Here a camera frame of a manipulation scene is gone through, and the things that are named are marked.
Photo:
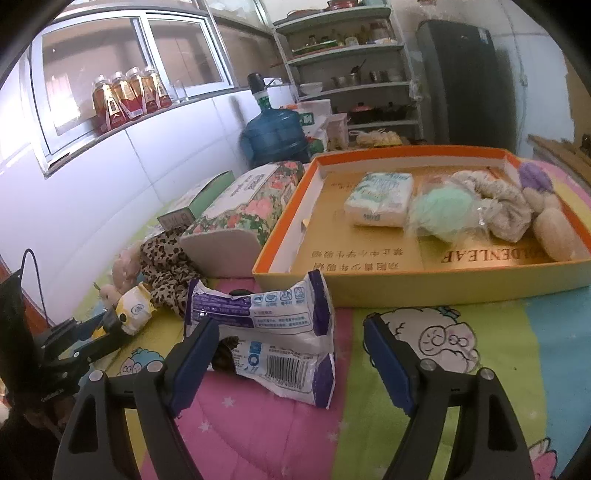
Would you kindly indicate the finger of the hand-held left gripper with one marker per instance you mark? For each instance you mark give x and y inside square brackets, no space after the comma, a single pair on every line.
[92,348]
[90,325]

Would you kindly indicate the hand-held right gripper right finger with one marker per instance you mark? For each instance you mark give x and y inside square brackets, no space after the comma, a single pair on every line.
[388,364]

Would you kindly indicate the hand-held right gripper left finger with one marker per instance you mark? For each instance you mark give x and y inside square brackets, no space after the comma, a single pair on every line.
[198,360]

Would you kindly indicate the beige plush bunny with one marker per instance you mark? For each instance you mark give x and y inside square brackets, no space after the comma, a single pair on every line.
[108,293]

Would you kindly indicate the yellow black wipes packet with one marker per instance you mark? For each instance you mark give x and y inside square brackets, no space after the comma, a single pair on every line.
[136,309]

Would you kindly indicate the pink plush toy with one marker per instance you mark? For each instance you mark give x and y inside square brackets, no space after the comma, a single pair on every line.
[127,270]

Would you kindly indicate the purple white wipes packet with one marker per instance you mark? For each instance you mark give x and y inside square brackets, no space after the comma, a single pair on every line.
[286,369]
[258,309]

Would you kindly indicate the leopard print cloth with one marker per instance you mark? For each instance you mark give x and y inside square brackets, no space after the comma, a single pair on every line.
[166,272]

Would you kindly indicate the orange cardboard box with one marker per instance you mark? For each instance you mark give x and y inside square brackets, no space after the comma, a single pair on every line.
[332,258]

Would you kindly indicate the green puff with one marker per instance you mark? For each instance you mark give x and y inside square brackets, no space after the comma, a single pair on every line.
[438,207]

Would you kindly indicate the thick white tissue pack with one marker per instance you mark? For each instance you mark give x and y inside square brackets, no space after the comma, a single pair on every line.
[378,198]

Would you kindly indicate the white lace scrunchie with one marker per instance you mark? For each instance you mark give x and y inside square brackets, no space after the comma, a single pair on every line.
[503,207]

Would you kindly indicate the purple cream plush toy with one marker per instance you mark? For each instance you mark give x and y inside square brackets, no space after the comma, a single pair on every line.
[554,230]

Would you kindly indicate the floral tissue pack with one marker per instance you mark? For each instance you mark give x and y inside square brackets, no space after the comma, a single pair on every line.
[249,203]

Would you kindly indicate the green white tissue box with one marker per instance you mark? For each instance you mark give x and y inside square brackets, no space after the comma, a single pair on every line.
[212,194]

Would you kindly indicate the yellow plastic bag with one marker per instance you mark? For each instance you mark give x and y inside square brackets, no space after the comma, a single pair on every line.
[378,138]

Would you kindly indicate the blue water jug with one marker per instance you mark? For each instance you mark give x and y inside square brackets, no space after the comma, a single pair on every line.
[272,136]

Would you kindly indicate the pink plastic container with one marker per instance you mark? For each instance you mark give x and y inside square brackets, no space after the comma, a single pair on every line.
[338,131]

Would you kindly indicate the clear drinking glass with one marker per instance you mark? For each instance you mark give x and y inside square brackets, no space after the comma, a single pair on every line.
[181,91]

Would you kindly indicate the black pot red lid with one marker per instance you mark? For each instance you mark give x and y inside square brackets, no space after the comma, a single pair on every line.
[361,114]

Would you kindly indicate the white sack green label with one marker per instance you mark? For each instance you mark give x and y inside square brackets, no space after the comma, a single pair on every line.
[311,117]

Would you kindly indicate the counter with wooden board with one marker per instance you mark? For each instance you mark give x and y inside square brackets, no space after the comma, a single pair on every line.
[563,152]

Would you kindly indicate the black white water pump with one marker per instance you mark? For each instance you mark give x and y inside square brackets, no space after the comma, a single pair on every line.
[256,85]

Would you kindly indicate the white bowl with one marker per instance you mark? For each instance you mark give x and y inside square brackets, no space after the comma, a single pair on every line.
[311,89]

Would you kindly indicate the dark grey refrigerator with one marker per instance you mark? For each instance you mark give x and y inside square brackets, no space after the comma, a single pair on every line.
[461,83]

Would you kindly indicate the white metal shelf rack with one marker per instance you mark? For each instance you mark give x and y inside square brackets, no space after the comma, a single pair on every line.
[346,54]

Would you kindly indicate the sliding window white frame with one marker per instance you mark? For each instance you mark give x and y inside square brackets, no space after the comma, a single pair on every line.
[92,50]

